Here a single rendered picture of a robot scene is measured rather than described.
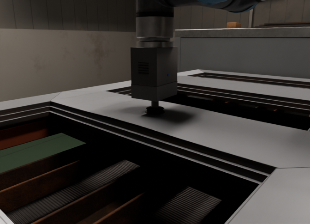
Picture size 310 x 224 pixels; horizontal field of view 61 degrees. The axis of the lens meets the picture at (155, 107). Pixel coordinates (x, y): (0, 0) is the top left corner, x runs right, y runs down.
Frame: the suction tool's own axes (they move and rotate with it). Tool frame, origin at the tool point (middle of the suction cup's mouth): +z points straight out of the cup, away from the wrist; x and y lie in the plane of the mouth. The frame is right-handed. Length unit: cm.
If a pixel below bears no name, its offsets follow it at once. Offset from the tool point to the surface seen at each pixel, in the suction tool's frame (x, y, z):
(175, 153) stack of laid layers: 11.2, 11.5, 1.3
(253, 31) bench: 0, -82, -20
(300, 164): 28.9, 10.1, -0.9
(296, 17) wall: -11, -356, -43
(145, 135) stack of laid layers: 4.3, 9.8, 0.2
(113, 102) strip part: -13.9, -2.2, -1.0
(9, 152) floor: -201, -70, 83
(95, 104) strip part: -16.4, 1.5, -1.0
